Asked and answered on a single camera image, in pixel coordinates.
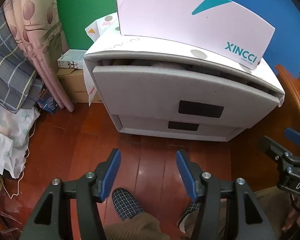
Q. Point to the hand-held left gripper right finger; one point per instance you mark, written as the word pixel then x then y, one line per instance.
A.
pixel 187 172

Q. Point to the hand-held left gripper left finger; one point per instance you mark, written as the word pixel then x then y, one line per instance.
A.
pixel 112 170

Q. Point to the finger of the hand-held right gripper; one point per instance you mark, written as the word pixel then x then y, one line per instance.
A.
pixel 270 147
pixel 293 136

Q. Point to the grey front drawer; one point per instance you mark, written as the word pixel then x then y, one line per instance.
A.
pixel 140 87
pixel 140 125

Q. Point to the white cardboard box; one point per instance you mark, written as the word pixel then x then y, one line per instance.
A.
pixel 165 12

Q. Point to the white cardboard drawer cabinet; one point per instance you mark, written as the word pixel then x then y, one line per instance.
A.
pixel 150 47

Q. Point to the person's left plaid slipper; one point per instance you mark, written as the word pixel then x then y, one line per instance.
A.
pixel 125 202

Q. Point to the person's plaid slipper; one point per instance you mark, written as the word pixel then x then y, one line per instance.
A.
pixel 193 207
pixel 125 202

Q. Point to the person's right plaid slipper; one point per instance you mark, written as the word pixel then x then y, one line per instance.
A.
pixel 193 207

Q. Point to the person's right leg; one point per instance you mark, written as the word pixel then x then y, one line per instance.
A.
pixel 272 210

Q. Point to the person's leg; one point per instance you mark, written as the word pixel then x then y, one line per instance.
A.
pixel 135 227
pixel 272 210

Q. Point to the brown wooden furniture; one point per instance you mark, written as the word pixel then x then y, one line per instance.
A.
pixel 295 92

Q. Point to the person's left leg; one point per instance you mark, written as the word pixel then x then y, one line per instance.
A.
pixel 135 227

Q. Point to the blue packet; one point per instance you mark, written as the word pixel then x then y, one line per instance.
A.
pixel 48 103

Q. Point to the brown cardboard box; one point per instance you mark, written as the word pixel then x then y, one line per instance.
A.
pixel 72 85

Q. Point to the white leaf print bedding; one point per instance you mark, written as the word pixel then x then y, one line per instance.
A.
pixel 10 122

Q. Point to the small teal white box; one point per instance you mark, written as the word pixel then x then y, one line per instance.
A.
pixel 71 57

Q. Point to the blue foam mat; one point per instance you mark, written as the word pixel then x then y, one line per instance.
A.
pixel 277 5

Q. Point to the patterned cardboard flap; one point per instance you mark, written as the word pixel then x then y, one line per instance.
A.
pixel 97 27

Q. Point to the grey plaid blanket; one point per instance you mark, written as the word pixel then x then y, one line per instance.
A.
pixel 5 55

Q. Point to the pink floral curtain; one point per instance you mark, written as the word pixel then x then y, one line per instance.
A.
pixel 32 30

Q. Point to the green foam mat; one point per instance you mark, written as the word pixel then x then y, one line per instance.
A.
pixel 90 0

